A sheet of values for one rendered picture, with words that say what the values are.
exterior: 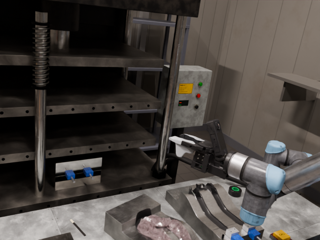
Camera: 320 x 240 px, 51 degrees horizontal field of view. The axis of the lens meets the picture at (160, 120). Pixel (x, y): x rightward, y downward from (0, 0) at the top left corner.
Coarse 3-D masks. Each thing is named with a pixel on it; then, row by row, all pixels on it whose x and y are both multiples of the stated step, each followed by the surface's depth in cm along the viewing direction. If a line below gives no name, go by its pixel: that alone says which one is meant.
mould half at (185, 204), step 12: (168, 192) 189; (180, 192) 178; (204, 192) 179; (180, 204) 178; (192, 204) 171; (216, 204) 176; (228, 204) 179; (192, 216) 170; (204, 216) 167; (216, 216) 169; (192, 228) 170; (204, 228) 162; (216, 228) 159; (228, 228) 160; (240, 228) 161
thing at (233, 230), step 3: (231, 228) 156; (234, 228) 156; (228, 231) 153; (231, 231) 153; (234, 231) 154; (237, 231) 154; (225, 234) 155; (228, 234) 154; (231, 234) 152; (234, 234) 153; (237, 234) 154; (231, 237) 152; (234, 237) 152; (237, 237) 152; (240, 237) 152
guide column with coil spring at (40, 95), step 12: (36, 12) 149; (36, 36) 152; (36, 60) 156; (36, 72) 158; (36, 96) 162; (36, 108) 164; (36, 120) 166; (36, 132) 168; (36, 144) 171; (36, 156) 173; (36, 168) 175; (36, 180) 178; (36, 192) 180
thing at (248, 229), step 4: (244, 224) 160; (248, 224) 160; (244, 228) 160; (248, 228) 157; (252, 228) 159; (248, 232) 158; (252, 232) 157; (256, 232) 157; (252, 236) 156; (256, 236) 156
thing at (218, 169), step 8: (200, 144) 103; (208, 144) 105; (200, 152) 102; (208, 152) 102; (232, 152) 100; (192, 160) 104; (200, 160) 104; (208, 160) 102; (216, 160) 102; (224, 160) 101; (208, 168) 103; (216, 168) 102; (224, 168) 99; (224, 176) 101
